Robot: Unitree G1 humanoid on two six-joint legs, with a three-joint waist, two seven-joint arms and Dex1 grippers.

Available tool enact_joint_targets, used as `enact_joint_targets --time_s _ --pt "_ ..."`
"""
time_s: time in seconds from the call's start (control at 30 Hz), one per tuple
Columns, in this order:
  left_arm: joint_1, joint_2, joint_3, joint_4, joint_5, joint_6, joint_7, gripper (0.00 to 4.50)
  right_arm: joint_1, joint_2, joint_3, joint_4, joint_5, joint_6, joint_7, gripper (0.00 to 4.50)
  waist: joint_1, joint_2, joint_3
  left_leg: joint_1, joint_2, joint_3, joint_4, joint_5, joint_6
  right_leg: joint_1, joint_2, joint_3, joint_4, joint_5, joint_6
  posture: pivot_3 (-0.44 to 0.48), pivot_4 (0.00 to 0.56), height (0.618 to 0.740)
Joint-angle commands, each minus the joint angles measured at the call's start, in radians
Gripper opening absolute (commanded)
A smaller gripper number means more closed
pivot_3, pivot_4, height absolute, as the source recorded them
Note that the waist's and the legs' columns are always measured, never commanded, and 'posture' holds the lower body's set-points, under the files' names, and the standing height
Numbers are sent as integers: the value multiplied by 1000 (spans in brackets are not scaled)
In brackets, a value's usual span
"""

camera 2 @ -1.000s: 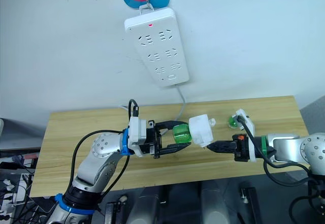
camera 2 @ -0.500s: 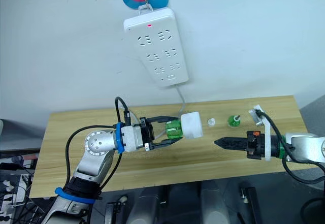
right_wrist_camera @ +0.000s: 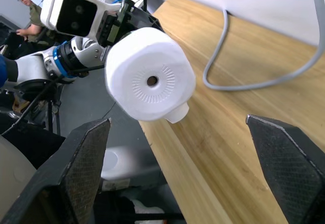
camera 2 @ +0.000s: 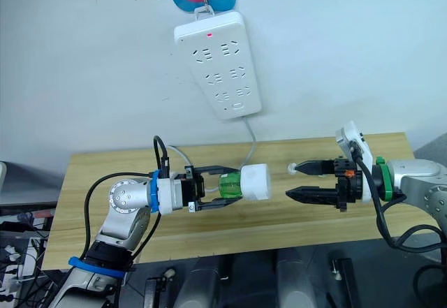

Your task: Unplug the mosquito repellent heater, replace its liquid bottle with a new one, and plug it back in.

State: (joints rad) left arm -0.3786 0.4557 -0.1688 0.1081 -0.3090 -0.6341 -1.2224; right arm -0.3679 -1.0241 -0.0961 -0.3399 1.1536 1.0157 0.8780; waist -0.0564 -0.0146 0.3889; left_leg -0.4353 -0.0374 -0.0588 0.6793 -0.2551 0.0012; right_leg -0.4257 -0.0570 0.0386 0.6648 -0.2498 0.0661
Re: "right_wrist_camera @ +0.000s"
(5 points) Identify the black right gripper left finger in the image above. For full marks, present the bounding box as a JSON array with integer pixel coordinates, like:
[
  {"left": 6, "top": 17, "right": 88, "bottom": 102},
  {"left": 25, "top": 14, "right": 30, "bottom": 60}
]
[{"left": 0, "top": 118, "right": 112, "bottom": 224}]

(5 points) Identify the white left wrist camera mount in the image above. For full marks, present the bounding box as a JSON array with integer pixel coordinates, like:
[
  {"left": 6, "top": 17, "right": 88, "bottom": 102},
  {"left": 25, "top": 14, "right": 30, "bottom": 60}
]
[{"left": 40, "top": 0, "right": 123, "bottom": 38}]

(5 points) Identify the grey rounded robot body shell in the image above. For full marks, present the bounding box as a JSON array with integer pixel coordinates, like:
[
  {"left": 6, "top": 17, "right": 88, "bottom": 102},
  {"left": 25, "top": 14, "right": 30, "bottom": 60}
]
[{"left": 0, "top": 135, "right": 38, "bottom": 216}]

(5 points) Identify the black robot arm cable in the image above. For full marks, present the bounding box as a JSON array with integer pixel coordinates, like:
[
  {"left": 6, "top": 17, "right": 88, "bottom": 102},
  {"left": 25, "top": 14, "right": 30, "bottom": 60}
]
[{"left": 0, "top": 65, "right": 105, "bottom": 136}]

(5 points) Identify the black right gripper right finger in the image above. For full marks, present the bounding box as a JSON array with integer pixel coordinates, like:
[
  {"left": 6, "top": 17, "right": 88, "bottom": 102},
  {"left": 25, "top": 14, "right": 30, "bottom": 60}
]
[{"left": 245, "top": 114, "right": 325, "bottom": 224}]

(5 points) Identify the person in olive shirt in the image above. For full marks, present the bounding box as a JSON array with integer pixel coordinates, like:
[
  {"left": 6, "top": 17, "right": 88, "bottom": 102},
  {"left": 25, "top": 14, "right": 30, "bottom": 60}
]
[{"left": 9, "top": 0, "right": 55, "bottom": 46}]

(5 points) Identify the grey power cable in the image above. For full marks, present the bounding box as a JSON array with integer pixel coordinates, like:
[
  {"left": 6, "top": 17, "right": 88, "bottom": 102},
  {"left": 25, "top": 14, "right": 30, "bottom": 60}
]
[{"left": 202, "top": 0, "right": 325, "bottom": 91}]

